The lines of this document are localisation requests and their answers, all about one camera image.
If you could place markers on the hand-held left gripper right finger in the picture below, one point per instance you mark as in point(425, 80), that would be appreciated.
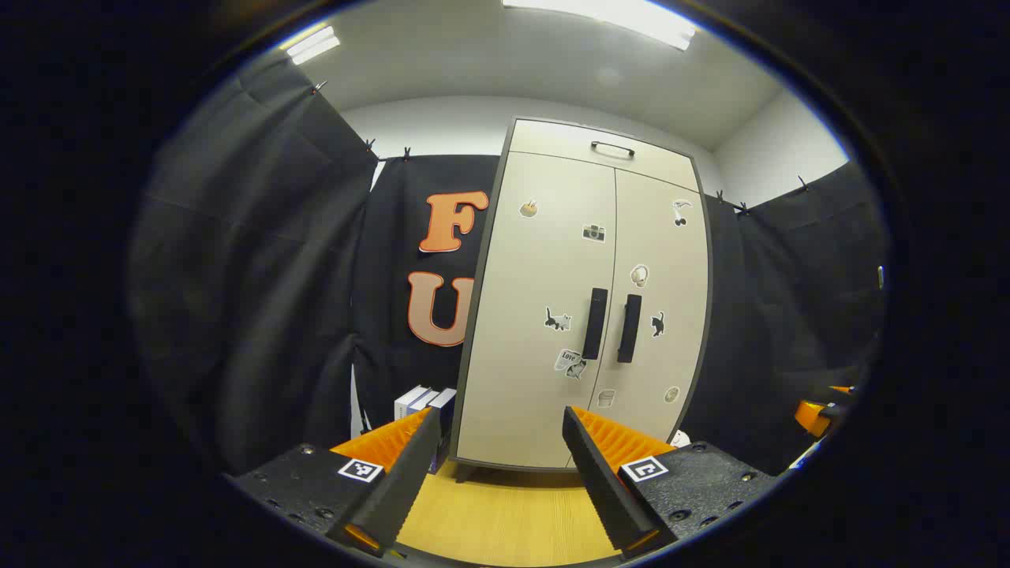
point(604, 481)

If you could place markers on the camera sticker cabinet door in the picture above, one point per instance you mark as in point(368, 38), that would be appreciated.
point(521, 276)

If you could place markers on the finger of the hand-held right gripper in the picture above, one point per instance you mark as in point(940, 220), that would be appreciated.
point(809, 414)

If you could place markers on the white blue box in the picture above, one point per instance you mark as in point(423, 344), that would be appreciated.
point(406, 404)
point(443, 410)

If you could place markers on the black backdrop cloth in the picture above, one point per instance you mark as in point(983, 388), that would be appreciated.
point(789, 300)
point(237, 276)

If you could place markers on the long ceiling light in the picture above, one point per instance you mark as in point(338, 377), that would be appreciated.
point(631, 20)

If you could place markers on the small ceiling light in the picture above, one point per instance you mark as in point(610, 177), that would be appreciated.
point(312, 46)

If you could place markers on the headphone sticker cabinet door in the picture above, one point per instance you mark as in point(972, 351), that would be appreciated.
point(663, 244)

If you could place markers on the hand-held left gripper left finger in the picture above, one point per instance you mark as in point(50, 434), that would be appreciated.
point(406, 481)

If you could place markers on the beige double-door shoe cabinet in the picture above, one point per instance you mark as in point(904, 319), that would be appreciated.
point(552, 150)

